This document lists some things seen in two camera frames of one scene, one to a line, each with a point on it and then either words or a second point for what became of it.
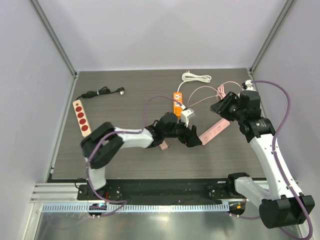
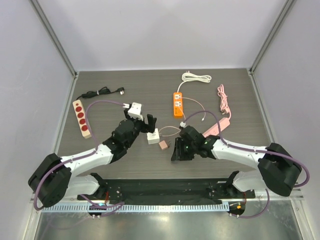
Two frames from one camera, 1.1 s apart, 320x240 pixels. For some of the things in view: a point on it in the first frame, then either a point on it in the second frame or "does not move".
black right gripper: [229, 106] → [180, 149]
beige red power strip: [79, 111] does not move
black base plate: [158, 189] does not move
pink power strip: [212, 133] does not move
